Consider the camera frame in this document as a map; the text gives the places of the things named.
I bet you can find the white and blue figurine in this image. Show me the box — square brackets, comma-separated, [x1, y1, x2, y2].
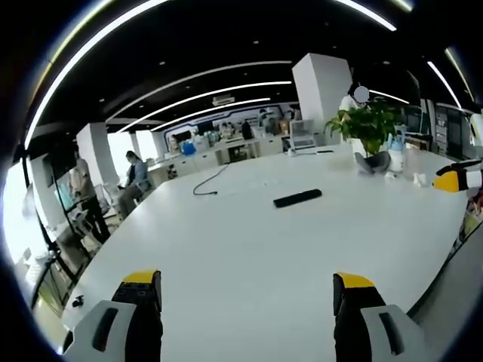
[384, 130, 408, 179]

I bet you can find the open laptop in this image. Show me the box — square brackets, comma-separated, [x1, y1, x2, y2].
[288, 118, 317, 152]

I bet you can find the black cable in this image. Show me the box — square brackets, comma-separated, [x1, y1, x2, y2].
[192, 163, 231, 196]

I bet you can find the white square pillar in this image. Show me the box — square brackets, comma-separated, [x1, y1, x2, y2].
[291, 52, 355, 146]
[76, 122, 120, 189]

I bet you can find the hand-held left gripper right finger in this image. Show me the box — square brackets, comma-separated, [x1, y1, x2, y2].
[332, 271, 433, 362]

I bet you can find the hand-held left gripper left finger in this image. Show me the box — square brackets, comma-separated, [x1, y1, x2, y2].
[62, 268, 164, 362]

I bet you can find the black remote control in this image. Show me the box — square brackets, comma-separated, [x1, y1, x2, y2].
[272, 188, 324, 208]

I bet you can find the green potted plant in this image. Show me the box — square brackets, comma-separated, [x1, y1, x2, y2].
[324, 98, 405, 175]

